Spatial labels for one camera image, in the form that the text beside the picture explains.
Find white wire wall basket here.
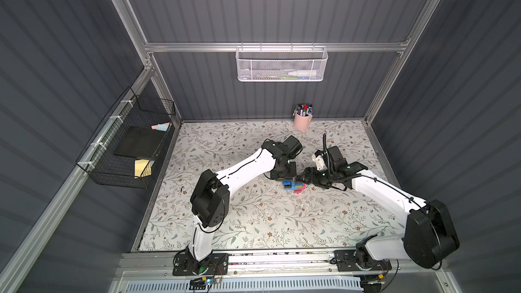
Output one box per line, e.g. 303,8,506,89
236,45,328,82

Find white bottle in basket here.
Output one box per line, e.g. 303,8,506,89
288,70,317,78

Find black wire side basket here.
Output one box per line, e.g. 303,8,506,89
77,89,176,189

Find pink lego brick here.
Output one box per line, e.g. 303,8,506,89
294,184,307,194

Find pink metal pen bucket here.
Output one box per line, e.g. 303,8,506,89
294,114,313,132

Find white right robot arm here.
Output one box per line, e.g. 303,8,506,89
297,165,460,270

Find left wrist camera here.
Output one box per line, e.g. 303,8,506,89
282,135,303,160

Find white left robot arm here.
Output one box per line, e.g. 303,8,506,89
187,140,303,263

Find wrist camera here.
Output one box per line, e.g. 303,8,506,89
282,135,303,160
312,133,348,172

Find pastel sticky notes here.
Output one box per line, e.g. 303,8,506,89
151,123,170,132

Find markers in bucket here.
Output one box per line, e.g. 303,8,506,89
293,103,313,117

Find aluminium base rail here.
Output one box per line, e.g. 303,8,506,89
114,248,443,279

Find light blue long lego brick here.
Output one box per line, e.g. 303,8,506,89
284,185,301,191

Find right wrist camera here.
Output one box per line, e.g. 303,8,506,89
312,133,348,172

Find yellow sticky note pad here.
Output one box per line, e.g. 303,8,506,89
134,160,154,178

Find black notebook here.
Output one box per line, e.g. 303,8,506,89
114,126,165,160

